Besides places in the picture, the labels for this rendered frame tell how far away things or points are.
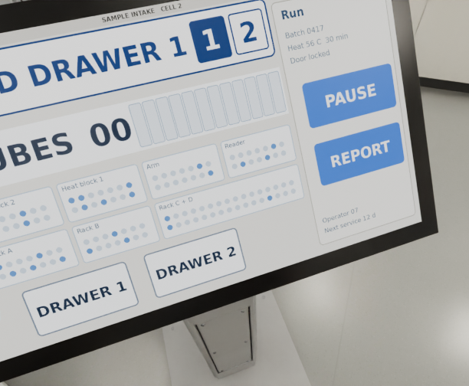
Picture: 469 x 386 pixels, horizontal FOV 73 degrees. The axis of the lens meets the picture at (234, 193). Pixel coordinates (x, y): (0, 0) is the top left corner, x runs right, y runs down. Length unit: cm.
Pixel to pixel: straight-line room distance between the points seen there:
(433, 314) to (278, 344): 62
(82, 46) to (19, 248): 18
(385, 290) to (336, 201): 115
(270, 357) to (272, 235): 97
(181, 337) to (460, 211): 139
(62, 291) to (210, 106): 22
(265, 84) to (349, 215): 16
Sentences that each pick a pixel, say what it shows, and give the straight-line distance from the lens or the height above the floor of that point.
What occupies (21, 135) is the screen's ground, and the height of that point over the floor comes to 112.
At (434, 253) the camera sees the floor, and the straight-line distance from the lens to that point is 166.
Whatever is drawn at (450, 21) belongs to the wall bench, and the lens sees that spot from 237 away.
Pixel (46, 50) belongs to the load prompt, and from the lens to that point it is 33.
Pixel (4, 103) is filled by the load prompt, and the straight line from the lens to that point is 33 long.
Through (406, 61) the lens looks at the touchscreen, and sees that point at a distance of 40.
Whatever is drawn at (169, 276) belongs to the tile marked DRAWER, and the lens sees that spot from 33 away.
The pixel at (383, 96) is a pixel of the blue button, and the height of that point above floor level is 109.
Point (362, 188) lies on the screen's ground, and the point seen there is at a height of 102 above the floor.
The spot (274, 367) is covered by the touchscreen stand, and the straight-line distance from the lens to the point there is 127.
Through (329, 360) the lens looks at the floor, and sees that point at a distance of 134.
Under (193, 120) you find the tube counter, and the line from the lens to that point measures 30.
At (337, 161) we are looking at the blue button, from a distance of 35.
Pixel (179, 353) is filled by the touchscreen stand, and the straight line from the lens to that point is 131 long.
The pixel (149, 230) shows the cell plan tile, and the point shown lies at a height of 104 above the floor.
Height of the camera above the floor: 129
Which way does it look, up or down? 50 degrees down
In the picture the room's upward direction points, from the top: 5 degrees counter-clockwise
